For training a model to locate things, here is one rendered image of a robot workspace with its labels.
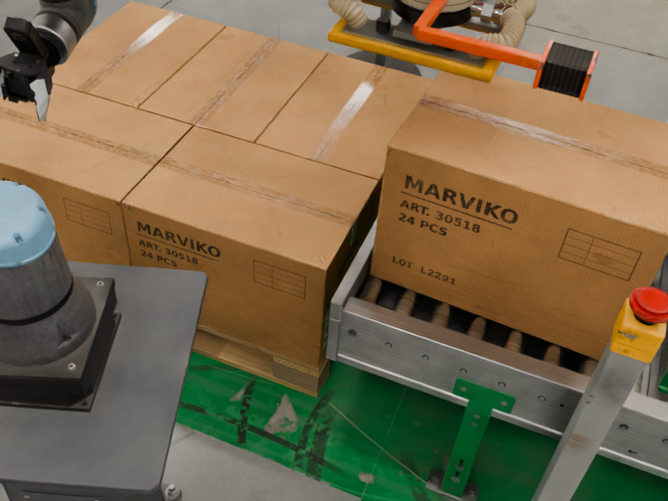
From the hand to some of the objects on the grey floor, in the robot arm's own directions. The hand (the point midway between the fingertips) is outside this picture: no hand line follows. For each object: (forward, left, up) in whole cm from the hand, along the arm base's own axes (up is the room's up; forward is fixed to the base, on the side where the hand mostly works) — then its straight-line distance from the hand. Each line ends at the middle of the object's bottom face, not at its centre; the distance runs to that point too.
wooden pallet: (+84, -25, -117) cm, 146 cm away
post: (-44, -101, -118) cm, 161 cm away
